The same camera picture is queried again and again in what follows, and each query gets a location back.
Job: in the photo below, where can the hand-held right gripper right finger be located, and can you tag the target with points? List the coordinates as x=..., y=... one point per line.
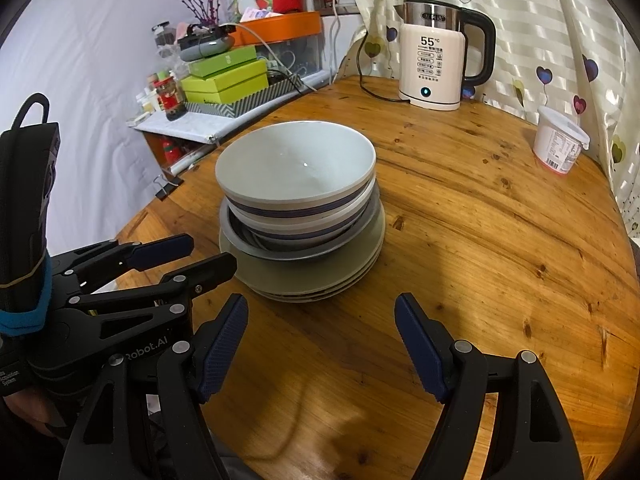
x=420, y=350

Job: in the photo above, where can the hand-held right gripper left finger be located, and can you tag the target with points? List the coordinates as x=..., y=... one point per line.
x=222, y=350

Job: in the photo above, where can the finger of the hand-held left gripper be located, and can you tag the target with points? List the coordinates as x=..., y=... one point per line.
x=215, y=267
x=165, y=250

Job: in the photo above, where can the stainless steel bowl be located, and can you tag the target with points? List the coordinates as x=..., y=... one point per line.
x=240, y=245

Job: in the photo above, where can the beige plate blue print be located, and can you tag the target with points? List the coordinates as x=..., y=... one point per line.
x=305, y=293
x=300, y=300
x=310, y=272

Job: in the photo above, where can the white bowl blue stripe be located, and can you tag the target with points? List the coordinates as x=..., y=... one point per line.
x=300, y=160
x=320, y=225

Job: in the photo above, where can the black binder clip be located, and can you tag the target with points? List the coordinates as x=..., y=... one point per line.
x=175, y=181
x=164, y=191

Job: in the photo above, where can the red bottle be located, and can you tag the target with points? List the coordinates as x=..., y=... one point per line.
x=171, y=150

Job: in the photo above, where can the white shelf board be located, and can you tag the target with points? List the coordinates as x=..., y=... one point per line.
x=175, y=127

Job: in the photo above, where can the red figurine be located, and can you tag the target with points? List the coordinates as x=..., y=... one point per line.
x=170, y=100

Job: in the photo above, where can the chevron pattern box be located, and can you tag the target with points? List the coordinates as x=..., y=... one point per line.
x=240, y=107

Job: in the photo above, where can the lime green box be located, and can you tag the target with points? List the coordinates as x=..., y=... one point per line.
x=225, y=87

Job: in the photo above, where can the dark green flat box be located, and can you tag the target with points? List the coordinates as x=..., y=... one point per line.
x=220, y=62

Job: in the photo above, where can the grey oval device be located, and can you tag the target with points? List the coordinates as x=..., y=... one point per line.
x=207, y=49

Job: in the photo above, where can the clear jar black lid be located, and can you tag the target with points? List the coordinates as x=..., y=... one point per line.
x=162, y=40

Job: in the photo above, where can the black device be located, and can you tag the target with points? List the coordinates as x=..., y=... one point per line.
x=200, y=35

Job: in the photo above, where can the white plastic tub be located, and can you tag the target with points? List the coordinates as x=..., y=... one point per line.
x=555, y=145

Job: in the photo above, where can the clear storage box orange lid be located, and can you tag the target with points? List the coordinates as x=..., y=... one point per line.
x=280, y=25

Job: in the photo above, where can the white electric kettle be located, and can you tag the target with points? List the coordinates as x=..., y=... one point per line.
x=430, y=70

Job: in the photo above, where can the cream heart print curtain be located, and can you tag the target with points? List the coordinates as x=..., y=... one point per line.
x=550, y=25

